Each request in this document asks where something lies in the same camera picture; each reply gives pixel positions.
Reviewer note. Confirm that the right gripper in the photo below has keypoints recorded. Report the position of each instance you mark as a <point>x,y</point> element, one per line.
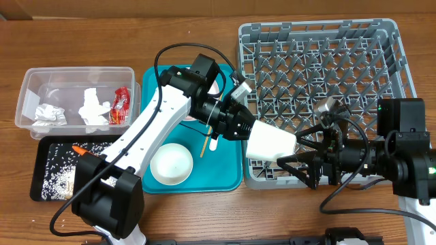
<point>329,153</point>

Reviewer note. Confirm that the black plastic tray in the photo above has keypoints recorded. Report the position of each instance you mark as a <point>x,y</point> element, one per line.
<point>42,152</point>

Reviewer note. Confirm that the grey dishwasher rack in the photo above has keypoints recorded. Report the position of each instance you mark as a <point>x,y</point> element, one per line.
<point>296,64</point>

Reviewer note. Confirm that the white bowl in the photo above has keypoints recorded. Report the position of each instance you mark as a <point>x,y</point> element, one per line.
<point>172,164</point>

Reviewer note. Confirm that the white plastic fork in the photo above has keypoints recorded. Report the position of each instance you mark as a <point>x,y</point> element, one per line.
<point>213,144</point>

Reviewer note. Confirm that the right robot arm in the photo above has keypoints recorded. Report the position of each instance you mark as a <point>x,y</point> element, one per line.
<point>403,156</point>

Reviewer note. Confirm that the teal plastic tray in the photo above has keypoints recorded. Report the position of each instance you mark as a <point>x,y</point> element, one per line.
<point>220,170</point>

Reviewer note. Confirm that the wooden chopstick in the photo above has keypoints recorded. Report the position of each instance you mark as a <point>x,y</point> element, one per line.
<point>207,137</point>

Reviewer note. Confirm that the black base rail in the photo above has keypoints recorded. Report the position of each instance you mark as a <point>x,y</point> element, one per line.
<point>332,236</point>

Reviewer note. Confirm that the red snack wrapper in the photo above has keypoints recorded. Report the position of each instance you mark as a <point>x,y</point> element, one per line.
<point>119,111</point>

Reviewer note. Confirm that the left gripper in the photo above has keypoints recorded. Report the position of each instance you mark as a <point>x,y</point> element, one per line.
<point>232,122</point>

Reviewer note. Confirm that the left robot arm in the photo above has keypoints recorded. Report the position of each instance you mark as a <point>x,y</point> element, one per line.
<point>108,188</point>

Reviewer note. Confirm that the rice and peanut shells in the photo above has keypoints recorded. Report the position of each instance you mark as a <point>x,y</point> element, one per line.
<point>60,167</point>

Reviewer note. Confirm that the clear plastic bin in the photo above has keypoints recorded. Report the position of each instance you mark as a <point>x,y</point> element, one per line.
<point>64,87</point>

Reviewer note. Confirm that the small white cup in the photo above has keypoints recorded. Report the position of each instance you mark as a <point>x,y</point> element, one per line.
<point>268,143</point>

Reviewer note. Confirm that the pink plate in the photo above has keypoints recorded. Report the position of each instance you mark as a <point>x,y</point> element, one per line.
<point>214,89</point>

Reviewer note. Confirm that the orange carrot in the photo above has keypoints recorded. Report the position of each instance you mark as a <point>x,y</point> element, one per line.
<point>79,150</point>

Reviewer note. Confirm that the white napkin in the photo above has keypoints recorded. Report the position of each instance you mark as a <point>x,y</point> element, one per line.
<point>49,115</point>
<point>93,112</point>

